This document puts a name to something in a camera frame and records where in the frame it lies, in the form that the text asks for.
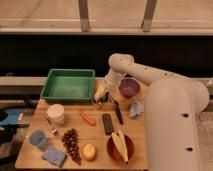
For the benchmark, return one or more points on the black remote block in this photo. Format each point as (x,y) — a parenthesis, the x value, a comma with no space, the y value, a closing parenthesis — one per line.
(108,126)

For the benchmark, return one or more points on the small metal cup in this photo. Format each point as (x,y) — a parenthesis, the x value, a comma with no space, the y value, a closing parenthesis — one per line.
(98,105)

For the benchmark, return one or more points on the orange carrot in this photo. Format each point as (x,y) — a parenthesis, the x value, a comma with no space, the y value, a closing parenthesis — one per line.
(87,119)

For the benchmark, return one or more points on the white stacked cups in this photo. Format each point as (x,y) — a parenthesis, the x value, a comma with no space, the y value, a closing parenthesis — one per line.
(56,113)

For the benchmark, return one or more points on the blue sponge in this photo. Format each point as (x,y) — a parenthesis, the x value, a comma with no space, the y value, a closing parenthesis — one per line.
(54,156)

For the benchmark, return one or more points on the brown red bowl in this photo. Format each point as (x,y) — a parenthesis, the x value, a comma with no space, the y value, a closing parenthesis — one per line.
(114,154)

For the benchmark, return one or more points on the crumpled blue cloth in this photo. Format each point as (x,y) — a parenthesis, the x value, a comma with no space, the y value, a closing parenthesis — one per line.
(136,108)

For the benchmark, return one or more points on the yellow corn cob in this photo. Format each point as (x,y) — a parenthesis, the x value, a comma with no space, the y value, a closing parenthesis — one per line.
(120,144)

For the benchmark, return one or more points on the bunch of dark grapes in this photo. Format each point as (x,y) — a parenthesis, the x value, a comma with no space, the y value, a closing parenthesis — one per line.
(70,142)

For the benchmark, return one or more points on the green plastic tray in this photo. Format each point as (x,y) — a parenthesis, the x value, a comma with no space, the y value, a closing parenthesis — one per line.
(69,85)

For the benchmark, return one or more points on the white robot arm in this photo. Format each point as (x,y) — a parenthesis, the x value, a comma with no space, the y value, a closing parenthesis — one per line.
(171,104)

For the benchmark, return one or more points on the purple bowl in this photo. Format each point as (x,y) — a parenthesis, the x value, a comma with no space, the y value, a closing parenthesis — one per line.
(129,88)

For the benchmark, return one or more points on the yellow apple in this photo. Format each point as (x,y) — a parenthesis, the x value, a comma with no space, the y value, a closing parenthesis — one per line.
(89,152)

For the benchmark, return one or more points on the black handled knife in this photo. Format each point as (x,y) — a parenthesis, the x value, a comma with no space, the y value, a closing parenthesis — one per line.
(117,111)

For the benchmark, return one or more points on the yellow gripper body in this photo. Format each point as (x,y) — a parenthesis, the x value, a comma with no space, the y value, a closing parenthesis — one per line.
(100,94)

